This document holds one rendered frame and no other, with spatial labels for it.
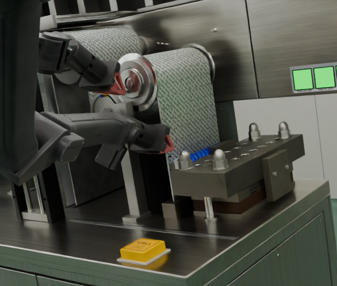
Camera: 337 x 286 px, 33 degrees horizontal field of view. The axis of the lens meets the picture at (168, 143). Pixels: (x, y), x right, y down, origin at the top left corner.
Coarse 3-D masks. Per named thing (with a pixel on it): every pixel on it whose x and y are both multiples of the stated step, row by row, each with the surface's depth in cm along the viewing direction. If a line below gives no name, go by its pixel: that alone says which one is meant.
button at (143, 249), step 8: (144, 240) 123; (152, 240) 123; (128, 248) 120; (136, 248) 119; (144, 248) 119; (152, 248) 118; (160, 248) 120; (128, 256) 119; (136, 256) 118; (144, 256) 116; (152, 256) 118
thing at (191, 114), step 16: (176, 96) 146; (192, 96) 151; (208, 96) 156; (160, 112) 141; (176, 112) 146; (192, 112) 151; (208, 112) 156; (176, 128) 146; (192, 128) 151; (208, 128) 156; (176, 144) 146; (192, 144) 151; (208, 144) 157
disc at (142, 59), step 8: (128, 56) 143; (136, 56) 141; (120, 64) 145; (144, 64) 140; (152, 72) 139; (152, 80) 139; (152, 88) 140; (120, 96) 148; (152, 96) 141; (144, 104) 143; (152, 104) 142
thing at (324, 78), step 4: (320, 68) 145; (324, 68) 145; (328, 68) 144; (332, 68) 143; (316, 72) 146; (320, 72) 146; (324, 72) 145; (328, 72) 144; (332, 72) 144; (316, 76) 146; (320, 76) 146; (324, 76) 145; (328, 76) 144; (332, 76) 144; (316, 80) 147; (320, 80) 146; (324, 80) 145; (328, 80) 145; (332, 80) 144; (316, 84) 147; (320, 84) 146; (324, 84) 146; (328, 84) 145; (332, 84) 144
